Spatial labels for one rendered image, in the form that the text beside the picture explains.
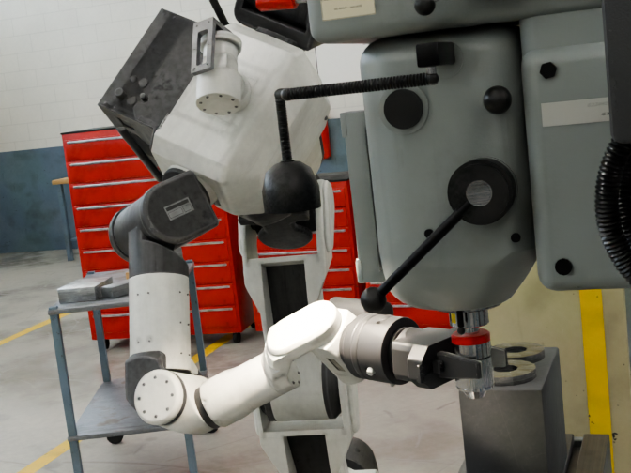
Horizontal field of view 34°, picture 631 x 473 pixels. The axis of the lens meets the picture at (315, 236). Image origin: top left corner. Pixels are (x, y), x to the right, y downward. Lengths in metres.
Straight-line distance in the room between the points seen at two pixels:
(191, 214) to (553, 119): 0.66
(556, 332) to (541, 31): 2.01
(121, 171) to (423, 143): 5.55
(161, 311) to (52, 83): 10.70
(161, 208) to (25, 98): 10.86
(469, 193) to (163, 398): 0.58
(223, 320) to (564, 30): 5.58
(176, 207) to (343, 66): 9.17
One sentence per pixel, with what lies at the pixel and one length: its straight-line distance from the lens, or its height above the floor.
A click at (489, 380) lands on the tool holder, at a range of 1.27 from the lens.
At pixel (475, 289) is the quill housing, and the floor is 1.34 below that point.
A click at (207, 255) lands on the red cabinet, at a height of 0.59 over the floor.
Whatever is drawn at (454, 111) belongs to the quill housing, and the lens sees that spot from 1.12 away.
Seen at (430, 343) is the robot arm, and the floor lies 1.26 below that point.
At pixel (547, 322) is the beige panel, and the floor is 0.83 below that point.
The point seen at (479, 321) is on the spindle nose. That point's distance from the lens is 1.24.
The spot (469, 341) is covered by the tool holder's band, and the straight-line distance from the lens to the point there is 1.24.
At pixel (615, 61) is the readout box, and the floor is 1.58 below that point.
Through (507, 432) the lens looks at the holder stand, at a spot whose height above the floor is 1.07.
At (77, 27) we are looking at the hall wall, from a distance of 11.97.
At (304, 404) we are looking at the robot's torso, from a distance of 1.96.
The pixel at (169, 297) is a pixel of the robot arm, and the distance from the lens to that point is 1.52.
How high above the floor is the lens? 1.59
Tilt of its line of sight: 8 degrees down
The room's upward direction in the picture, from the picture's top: 7 degrees counter-clockwise
